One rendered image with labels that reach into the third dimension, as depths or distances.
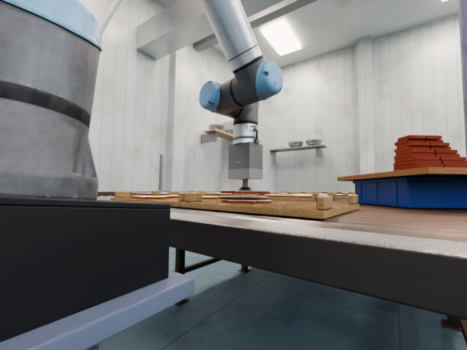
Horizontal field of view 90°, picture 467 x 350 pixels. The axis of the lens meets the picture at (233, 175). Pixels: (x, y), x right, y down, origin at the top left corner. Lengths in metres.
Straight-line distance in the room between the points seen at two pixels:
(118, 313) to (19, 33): 0.27
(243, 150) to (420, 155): 0.78
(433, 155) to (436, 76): 6.05
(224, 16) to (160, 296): 0.50
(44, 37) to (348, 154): 6.73
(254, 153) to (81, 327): 0.55
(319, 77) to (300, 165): 2.57
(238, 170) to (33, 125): 0.51
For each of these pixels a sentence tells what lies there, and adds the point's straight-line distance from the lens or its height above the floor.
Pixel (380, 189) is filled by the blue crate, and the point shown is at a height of 0.98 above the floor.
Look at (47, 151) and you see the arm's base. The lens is 0.28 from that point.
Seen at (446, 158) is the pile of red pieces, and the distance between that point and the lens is 1.27.
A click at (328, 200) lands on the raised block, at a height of 0.95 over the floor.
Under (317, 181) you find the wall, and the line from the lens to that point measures 6.95.
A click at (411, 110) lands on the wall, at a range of 7.00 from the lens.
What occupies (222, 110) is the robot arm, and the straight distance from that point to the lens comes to 0.64.
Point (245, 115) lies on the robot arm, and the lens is 0.70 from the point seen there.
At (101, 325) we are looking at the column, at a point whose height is 0.86.
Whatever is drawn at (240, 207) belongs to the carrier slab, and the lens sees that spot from 0.56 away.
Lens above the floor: 0.97
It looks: 4 degrees up
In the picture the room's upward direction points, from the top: 1 degrees clockwise
